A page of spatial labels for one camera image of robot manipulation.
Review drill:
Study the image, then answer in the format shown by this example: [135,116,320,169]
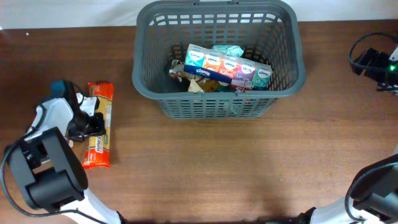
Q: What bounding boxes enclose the orange spaghetti packet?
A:
[81,82,114,169]

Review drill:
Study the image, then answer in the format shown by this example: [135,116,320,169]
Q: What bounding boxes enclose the grey plastic shopping basket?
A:
[132,0,306,119]

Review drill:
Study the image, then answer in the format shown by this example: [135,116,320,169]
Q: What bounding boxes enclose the beige brown snack bag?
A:
[169,60,221,93]

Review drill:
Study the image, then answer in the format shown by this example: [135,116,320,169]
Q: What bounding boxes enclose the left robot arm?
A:
[1,80,126,224]

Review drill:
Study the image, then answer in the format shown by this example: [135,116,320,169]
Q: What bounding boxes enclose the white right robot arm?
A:
[289,48,397,224]

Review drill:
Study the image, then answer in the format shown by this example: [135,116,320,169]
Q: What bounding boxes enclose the green Nescafe coffee bag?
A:
[216,85,252,92]

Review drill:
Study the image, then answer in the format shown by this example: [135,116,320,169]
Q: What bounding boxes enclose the light teal wipes packet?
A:
[211,45,244,57]

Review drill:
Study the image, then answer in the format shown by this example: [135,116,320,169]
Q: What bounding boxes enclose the white tissue multipack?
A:
[184,44,273,90]

